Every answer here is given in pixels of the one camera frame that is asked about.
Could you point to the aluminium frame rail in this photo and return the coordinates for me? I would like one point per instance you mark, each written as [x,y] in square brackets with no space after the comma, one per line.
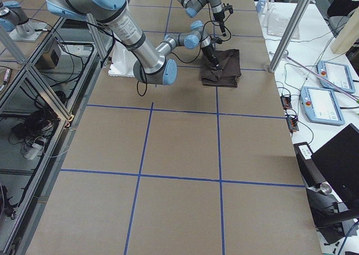
[40,108]

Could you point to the brown paper table cover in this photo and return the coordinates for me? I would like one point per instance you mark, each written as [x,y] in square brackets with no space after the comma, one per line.
[186,169]

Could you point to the blue teach pendant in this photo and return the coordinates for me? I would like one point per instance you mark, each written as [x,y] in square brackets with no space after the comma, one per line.
[321,106]
[338,74]

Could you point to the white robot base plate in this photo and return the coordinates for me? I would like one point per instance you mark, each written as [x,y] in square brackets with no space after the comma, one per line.
[122,62]

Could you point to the black monitor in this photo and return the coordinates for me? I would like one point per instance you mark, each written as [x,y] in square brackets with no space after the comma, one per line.
[331,175]

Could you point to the aluminium camera post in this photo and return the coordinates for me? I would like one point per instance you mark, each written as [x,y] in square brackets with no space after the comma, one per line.
[288,33]

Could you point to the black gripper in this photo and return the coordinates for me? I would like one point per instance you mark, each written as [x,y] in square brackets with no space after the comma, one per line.
[219,18]
[208,52]

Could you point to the dark brown t-shirt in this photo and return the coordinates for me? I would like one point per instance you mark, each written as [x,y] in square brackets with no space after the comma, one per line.
[228,73]

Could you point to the clear plastic bag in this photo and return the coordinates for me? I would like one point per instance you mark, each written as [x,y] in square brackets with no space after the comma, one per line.
[277,24]

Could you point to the metal reacher grabber tool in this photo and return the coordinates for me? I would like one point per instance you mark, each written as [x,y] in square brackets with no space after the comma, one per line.
[320,77]

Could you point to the far blue teach pendant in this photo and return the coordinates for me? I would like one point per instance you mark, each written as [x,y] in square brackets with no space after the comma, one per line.
[338,74]

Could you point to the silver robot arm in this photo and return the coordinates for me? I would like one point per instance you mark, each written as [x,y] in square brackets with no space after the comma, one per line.
[193,7]
[152,65]

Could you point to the near blue teach pendant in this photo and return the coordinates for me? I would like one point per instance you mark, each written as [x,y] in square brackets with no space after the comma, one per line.
[321,106]

